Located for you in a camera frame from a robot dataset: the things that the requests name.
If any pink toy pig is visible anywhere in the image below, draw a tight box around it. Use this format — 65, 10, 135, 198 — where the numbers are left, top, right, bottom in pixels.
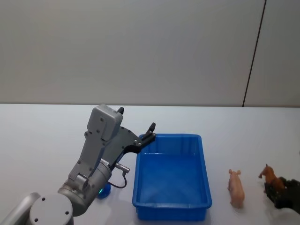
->
227, 169, 245, 209

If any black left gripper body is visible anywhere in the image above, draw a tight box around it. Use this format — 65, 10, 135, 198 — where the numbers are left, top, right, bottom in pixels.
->
100, 126, 140, 168

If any small blue toy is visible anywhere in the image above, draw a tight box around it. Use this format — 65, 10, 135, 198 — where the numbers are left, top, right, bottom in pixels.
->
97, 183, 111, 199

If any brown toy horse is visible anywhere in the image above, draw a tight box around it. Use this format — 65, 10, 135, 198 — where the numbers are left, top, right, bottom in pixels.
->
258, 164, 286, 193

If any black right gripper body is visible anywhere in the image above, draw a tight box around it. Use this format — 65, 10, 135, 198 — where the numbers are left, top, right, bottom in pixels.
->
284, 179, 300, 210

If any thin dark cable, silver plug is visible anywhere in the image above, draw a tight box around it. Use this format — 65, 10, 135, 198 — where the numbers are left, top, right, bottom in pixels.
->
108, 163, 131, 189

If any blue plastic bin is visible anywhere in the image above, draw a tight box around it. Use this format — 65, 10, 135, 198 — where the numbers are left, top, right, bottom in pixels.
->
132, 133, 213, 221

